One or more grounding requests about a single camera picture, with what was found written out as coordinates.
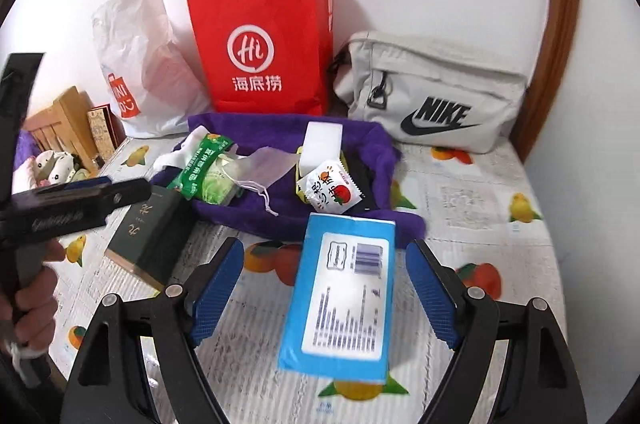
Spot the white plastic shopping bag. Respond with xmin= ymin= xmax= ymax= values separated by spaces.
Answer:
xmin=91 ymin=0 xmax=211 ymax=139

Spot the white sponge block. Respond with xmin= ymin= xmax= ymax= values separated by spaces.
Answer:
xmin=303 ymin=122 xmax=346 ymax=177

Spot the red paper bag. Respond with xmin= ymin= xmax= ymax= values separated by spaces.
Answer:
xmin=186 ymin=0 xmax=335 ymax=117

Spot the dark green box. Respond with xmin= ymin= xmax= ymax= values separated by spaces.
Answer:
xmin=104 ymin=185 xmax=198 ymax=291

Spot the blue tissue pack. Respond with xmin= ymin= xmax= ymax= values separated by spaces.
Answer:
xmin=277 ymin=212 xmax=398 ymax=384

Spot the grey waist bag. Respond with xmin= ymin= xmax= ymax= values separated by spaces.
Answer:
xmin=327 ymin=30 xmax=530 ymax=155

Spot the green sachet packet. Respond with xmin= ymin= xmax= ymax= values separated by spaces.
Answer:
xmin=166 ymin=133 xmax=240 ymax=201

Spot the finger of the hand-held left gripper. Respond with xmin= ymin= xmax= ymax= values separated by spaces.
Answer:
xmin=12 ymin=176 xmax=113 ymax=201
xmin=75 ymin=178 xmax=152 ymax=215

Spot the purple towel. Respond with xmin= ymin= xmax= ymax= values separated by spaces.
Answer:
xmin=150 ymin=111 xmax=428 ymax=249

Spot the person's left hand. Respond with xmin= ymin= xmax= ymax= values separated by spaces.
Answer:
xmin=12 ymin=243 xmax=66 ymax=355

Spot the wooden headboard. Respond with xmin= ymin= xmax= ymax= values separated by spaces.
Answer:
xmin=22 ymin=86 xmax=101 ymax=177

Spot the brown wooden door frame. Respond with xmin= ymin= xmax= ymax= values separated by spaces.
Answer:
xmin=510 ymin=0 xmax=582 ymax=165

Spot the light green wipes pack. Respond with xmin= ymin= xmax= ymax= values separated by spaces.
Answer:
xmin=197 ymin=154 xmax=246 ymax=207

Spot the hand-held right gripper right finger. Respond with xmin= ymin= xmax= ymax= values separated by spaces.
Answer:
xmin=405 ymin=239 xmax=583 ymax=424

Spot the fruit-printed tablecloth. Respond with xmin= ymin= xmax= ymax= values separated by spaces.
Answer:
xmin=42 ymin=136 xmax=558 ymax=424

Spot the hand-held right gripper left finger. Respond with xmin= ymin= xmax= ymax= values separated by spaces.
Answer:
xmin=60 ymin=236 xmax=246 ymax=424

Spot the white red snack sachet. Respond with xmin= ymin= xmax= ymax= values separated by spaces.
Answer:
xmin=302 ymin=159 xmax=364 ymax=213

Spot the translucent drawstring bag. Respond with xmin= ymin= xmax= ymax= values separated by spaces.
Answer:
xmin=220 ymin=147 xmax=297 ymax=219

